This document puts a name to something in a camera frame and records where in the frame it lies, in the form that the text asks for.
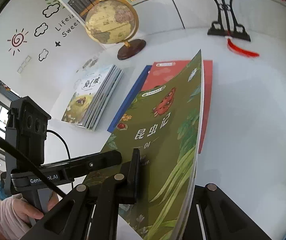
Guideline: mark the rabbit hill picture book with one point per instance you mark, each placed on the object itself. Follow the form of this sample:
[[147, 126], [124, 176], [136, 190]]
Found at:
[[84, 94]]

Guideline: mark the left hand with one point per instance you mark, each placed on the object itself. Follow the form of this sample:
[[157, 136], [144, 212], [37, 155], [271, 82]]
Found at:
[[15, 211]]

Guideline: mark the red cover book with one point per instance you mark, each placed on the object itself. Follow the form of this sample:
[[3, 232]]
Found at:
[[162, 72]]

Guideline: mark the dark blue eagle book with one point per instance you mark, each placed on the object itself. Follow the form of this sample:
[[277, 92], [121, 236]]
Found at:
[[110, 77]]

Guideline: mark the vintage yellow globe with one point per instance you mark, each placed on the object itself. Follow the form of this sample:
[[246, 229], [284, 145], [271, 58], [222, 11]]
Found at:
[[113, 22]]

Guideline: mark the white bookshelf cabinet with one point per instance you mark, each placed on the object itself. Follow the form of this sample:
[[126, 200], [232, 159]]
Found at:
[[266, 17]]

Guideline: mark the plain blue book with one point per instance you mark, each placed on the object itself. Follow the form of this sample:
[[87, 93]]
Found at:
[[137, 86]]

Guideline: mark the olive green insect book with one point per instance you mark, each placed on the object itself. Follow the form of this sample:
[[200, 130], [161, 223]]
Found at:
[[163, 123]]

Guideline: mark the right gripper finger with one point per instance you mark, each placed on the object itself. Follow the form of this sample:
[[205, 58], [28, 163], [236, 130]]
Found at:
[[134, 177]]

